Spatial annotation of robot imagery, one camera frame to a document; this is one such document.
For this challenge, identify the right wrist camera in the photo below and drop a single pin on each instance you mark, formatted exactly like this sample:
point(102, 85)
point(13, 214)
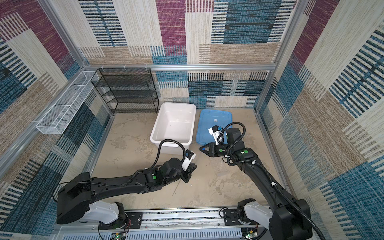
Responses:
point(217, 133)

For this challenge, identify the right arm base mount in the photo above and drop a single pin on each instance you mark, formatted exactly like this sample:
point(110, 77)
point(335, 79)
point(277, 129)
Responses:
point(233, 218)

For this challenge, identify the blue plastic lid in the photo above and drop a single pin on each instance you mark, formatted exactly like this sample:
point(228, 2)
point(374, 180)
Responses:
point(209, 118)

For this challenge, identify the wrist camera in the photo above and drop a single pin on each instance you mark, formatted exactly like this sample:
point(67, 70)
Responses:
point(217, 133)
point(190, 155)

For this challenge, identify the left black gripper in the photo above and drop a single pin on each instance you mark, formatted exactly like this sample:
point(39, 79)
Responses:
point(188, 173)

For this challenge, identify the black wire shelf rack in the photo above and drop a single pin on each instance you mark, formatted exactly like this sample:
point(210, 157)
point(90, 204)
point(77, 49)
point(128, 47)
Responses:
point(126, 91)

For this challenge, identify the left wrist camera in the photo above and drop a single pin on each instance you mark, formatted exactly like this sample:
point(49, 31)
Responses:
point(190, 155)

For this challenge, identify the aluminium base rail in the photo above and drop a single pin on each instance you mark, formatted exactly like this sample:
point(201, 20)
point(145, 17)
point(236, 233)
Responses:
point(167, 224)

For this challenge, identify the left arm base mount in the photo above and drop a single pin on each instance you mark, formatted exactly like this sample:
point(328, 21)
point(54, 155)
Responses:
point(131, 220)

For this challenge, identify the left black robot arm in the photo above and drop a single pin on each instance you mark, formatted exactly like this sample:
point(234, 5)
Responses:
point(82, 197)

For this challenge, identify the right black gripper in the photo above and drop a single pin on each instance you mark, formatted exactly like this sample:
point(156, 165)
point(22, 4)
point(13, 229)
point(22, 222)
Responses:
point(211, 152)

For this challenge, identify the white plastic bin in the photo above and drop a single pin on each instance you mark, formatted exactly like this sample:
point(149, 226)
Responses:
point(175, 121)

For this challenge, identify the white wire wall basket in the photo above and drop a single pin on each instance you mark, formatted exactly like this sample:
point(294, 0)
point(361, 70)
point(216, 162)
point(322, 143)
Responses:
point(59, 116)

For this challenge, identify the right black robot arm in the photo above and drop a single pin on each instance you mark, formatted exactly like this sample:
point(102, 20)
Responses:
point(286, 218)

